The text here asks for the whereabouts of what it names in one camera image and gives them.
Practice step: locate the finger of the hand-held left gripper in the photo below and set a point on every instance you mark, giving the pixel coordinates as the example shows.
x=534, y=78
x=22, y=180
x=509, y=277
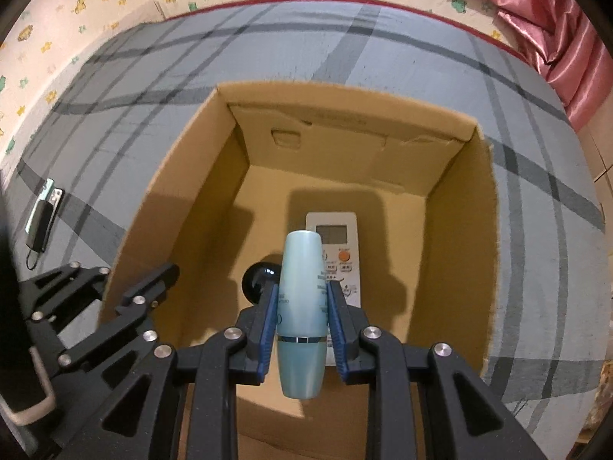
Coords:
x=143, y=292
x=67, y=292

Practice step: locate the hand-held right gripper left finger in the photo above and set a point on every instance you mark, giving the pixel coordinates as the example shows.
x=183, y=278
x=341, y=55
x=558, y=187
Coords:
x=268, y=335

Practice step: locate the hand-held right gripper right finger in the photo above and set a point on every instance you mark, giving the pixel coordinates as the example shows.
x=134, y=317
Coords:
x=337, y=335

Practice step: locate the teal cosmetic bottle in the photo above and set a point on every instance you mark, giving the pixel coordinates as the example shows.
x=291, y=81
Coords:
x=301, y=297

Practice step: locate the black round mount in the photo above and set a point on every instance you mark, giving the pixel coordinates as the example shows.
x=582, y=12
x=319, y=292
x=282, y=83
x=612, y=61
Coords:
x=258, y=280

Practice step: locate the white remote control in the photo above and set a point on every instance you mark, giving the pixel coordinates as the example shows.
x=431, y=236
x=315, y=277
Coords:
x=335, y=230

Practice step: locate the brown cardboard box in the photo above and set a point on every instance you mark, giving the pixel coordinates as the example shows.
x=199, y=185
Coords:
x=431, y=249

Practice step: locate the black power bank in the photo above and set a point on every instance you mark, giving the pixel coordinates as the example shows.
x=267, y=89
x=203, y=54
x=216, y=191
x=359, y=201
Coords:
x=40, y=225

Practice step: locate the smartphone with dark case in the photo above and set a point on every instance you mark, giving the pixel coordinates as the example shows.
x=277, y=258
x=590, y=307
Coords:
x=57, y=197

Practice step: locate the teal smartphone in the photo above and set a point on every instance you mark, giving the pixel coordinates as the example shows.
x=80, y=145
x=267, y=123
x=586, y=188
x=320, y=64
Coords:
x=47, y=189

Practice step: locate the grey plaid blanket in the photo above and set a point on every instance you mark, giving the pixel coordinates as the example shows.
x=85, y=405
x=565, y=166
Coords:
x=335, y=33

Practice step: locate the beige wardrobe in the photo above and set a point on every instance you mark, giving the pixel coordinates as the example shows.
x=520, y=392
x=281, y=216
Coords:
x=601, y=153

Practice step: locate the pink satin curtain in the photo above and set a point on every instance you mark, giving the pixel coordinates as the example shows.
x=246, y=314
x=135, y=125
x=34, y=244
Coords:
x=550, y=19

